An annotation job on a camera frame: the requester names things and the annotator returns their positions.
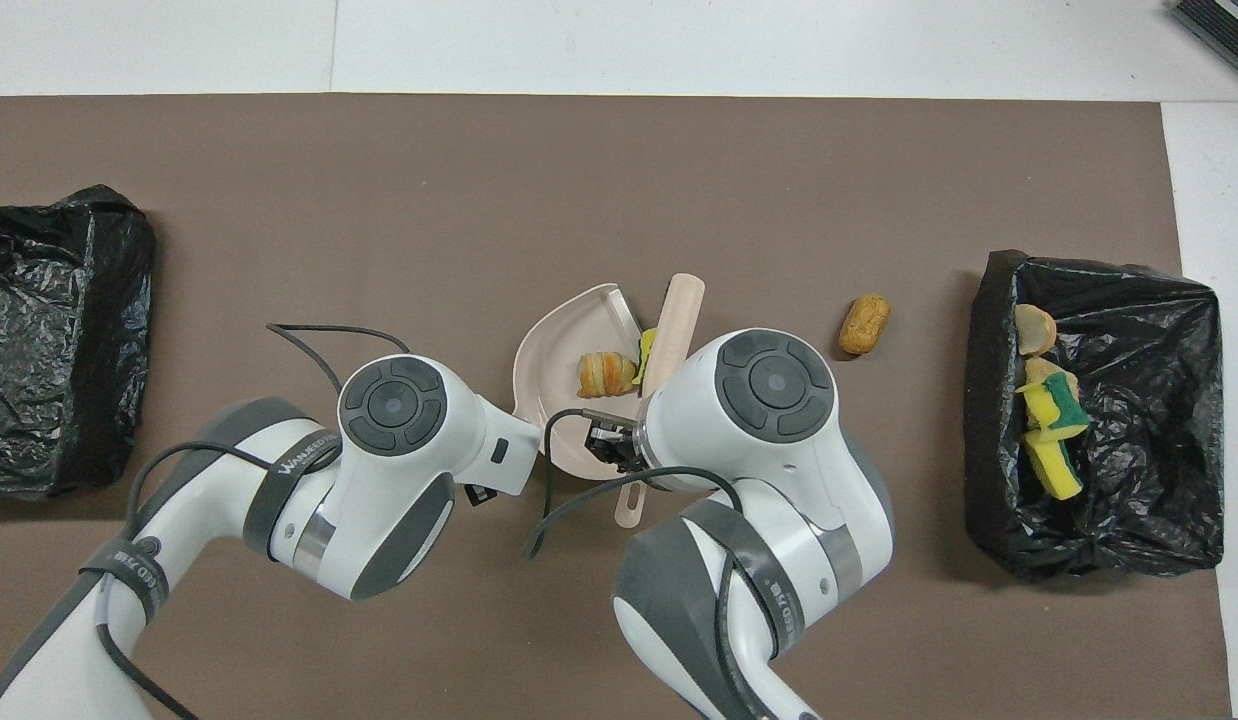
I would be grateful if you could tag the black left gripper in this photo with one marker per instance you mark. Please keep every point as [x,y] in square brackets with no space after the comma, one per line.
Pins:
[476,493]

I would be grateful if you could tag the yellow notched sponge piece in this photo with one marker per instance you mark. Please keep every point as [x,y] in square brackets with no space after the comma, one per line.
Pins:
[1054,415]

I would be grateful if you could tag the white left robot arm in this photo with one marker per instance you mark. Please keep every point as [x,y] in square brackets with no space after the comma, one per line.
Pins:
[379,470]

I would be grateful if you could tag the yellow sponge wedge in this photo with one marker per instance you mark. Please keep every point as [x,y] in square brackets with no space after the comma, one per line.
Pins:
[1054,468]

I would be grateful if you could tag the dark grey ribbed device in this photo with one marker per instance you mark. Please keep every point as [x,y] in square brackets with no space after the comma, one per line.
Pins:
[1229,25]

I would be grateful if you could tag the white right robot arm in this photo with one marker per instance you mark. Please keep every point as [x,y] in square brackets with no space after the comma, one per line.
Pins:
[769,420]

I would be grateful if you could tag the beige plastic dustpan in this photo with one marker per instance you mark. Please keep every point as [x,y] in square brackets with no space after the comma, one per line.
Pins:
[569,360]

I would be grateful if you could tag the beige brush black bristles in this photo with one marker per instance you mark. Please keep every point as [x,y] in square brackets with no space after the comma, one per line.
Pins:
[674,335]

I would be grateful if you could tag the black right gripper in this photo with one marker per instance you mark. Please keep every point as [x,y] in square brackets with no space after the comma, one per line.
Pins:
[611,445]

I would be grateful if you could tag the black bag-lined bin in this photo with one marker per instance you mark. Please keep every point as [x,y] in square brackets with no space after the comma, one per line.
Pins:
[1149,400]
[59,340]

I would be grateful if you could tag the brown toy bread roll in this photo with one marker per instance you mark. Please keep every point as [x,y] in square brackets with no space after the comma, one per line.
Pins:
[864,324]

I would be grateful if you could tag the small green yellow sponge piece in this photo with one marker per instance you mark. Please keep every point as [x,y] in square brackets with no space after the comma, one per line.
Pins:
[646,358]

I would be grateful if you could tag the pale lumpy foam chunk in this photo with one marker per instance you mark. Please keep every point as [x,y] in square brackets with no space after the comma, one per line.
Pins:
[1044,368]

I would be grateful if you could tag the brown table mat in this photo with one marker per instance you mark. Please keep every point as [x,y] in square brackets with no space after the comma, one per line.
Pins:
[379,200]

